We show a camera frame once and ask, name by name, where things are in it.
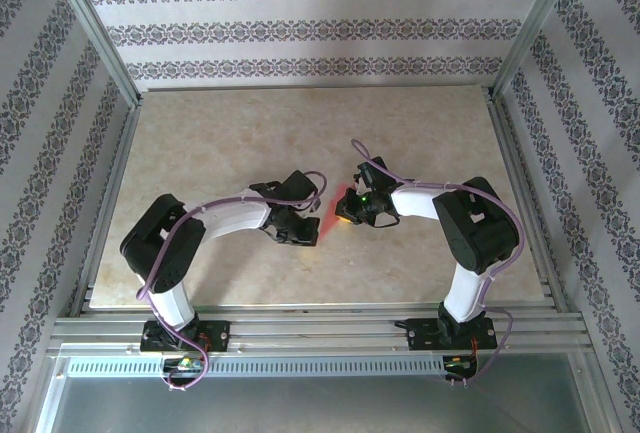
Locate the pink square paper sheet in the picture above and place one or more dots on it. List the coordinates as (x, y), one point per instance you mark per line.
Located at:
(329, 225)

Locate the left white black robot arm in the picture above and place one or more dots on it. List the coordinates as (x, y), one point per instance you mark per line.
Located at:
(235, 215)

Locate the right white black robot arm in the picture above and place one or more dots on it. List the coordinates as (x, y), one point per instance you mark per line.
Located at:
(415, 203)

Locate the grey metal sheet panel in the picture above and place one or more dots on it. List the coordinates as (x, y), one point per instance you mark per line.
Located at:
(320, 403)

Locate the small electronics board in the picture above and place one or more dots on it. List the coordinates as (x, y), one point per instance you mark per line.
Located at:
(457, 364)
(185, 364)

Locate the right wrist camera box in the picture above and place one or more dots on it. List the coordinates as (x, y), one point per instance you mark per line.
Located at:
(361, 173)

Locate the aluminium rail along wall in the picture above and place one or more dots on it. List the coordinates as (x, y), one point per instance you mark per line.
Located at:
(320, 87)

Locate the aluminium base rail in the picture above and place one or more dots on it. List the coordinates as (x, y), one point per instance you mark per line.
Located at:
(320, 333)

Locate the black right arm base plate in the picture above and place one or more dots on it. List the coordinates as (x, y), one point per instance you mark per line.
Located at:
(420, 335)

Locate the aluminium side rail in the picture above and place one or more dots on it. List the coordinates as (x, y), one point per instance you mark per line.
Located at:
(520, 178)
(119, 163)

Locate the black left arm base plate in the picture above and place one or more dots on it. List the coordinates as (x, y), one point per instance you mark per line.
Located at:
(220, 335)

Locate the aluminium frame post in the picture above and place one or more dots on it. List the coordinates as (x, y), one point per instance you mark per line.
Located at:
(530, 28)
(92, 28)

